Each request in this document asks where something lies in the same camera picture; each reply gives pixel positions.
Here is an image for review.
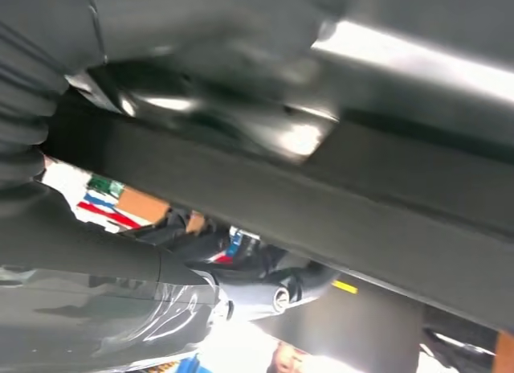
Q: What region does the closed brown cardboard box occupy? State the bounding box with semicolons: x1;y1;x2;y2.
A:
115;186;171;226

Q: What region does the person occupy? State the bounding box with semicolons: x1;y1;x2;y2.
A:
267;342;310;373

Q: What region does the silver stamped metal panel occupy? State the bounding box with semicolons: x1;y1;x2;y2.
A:
311;0;514;150

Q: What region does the open cardboard box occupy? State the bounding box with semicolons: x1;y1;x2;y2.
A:
493;330;514;373

